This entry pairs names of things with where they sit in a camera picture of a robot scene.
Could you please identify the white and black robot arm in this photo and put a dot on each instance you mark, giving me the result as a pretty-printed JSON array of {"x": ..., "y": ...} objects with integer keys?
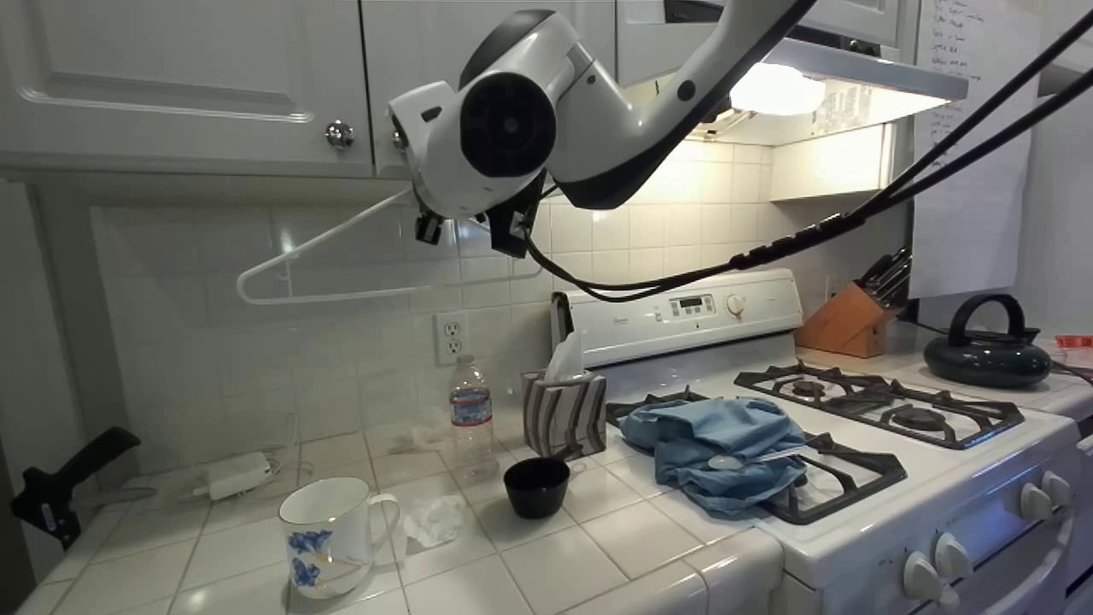
[{"x": 536, "y": 107}]

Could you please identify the white paper sheet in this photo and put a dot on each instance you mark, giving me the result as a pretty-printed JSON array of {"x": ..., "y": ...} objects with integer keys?
[{"x": 968, "y": 228}]

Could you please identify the crumpled clear plastic wrap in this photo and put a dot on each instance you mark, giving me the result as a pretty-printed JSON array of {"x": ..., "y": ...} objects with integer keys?
[{"x": 435, "y": 524}]

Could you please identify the blue cloth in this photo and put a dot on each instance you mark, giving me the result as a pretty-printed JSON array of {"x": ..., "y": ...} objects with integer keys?
[{"x": 726, "y": 451}]

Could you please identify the dark green kettle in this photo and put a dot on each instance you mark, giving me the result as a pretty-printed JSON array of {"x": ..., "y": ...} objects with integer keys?
[{"x": 996, "y": 361}]

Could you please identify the white wall outlet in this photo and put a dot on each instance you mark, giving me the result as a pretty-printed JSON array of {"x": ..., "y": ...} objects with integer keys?
[{"x": 448, "y": 337}]

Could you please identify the white gas stove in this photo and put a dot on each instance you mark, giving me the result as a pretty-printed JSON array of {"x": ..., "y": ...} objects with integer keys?
[{"x": 916, "y": 496}]

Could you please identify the right upper cabinet door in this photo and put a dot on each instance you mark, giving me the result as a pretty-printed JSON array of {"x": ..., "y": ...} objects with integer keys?
[{"x": 415, "y": 42}]

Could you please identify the small black cup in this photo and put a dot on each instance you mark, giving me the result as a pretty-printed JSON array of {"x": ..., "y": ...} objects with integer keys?
[{"x": 536, "y": 485}]

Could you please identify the left cabinet knob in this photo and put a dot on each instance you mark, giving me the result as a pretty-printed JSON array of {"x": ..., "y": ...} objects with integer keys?
[{"x": 338, "y": 133}]

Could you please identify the white range hood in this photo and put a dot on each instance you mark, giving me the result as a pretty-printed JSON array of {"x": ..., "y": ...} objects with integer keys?
[{"x": 842, "y": 66}]

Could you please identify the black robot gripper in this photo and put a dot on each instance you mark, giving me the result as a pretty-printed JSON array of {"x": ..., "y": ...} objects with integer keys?
[{"x": 480, "y": 223}]

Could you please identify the left upper cabinet door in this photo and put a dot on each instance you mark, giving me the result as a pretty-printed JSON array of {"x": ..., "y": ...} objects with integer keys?
[{"x": 181, "y": 88}]

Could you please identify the black handheld device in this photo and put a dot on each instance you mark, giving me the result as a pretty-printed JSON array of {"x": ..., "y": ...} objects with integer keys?
[{"x": 47, "y": 500}]

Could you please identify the striped tissue box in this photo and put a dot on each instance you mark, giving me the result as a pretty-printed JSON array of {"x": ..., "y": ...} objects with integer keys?
[{"x": 563, "y": 407}]

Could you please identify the cabinet door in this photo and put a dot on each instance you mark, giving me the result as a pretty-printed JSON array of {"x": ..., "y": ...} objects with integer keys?
[
  {"x": 415, "y": 42},
  {"x": 181, "y": 88}
]

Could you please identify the wooden knife block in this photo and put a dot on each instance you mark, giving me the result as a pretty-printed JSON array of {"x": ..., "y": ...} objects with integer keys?
[{"x": 851, "y": 319}]

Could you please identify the white mug blue flowers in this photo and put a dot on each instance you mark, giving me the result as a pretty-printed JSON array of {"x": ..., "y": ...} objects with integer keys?
[{"x": 331, "y": 535}]

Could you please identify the clear plastic water bottle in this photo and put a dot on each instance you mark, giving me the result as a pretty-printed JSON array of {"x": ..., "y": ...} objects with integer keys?
[{"x": 470, "y": 407}]

